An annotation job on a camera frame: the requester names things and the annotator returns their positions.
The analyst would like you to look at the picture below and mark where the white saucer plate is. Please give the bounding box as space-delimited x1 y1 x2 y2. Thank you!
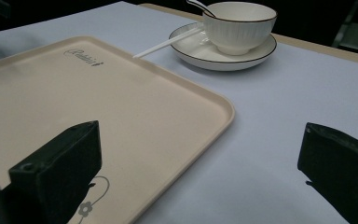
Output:
169 21 278 72

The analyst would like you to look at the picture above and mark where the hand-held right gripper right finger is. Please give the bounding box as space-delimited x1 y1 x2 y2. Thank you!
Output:
296 121 358 224

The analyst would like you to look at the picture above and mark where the white spoon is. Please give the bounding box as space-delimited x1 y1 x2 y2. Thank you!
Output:
186 0 217 18

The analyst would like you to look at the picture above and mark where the metal stand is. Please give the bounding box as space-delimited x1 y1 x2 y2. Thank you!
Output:
331 0 358 57

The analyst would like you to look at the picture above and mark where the white ribbed bowl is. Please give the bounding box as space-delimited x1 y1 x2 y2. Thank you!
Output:
201 1 278 56

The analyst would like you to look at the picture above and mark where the beige plastic tray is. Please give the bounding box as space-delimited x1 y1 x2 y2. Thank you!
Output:
0 35 236 224

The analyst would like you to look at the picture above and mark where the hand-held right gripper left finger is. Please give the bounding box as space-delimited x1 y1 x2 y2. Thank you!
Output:
0 119 103 224

